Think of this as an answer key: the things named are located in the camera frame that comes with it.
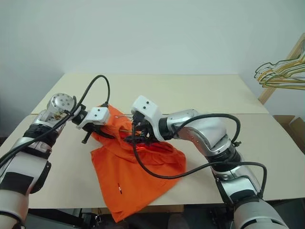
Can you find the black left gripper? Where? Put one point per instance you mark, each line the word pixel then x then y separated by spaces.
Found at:
pixel 93 128

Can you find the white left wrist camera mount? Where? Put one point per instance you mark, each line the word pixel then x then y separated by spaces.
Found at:
pixel 97 114

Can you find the wooden hanger rack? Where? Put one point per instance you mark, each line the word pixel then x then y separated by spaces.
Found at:
pixel 271 90

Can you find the dark equipment under table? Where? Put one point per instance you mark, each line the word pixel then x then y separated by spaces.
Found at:
pixel 95 217

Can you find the orange shirt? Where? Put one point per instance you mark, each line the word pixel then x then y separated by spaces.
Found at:
pixel 133 181

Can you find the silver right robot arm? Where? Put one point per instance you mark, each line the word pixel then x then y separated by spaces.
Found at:
pixel 207 133

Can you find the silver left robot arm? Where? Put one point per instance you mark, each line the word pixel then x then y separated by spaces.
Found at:
pixel 21 167

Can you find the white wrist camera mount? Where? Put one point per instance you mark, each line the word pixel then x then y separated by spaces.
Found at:
pixel 147 107
pixel 97 114

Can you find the cardboard box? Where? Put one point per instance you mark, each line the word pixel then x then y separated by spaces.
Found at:
pixel 286 124

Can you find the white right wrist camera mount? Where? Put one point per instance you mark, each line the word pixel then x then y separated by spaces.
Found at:
pixel 147 107

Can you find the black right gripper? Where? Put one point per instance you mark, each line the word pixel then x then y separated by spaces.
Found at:
pixel 141 125

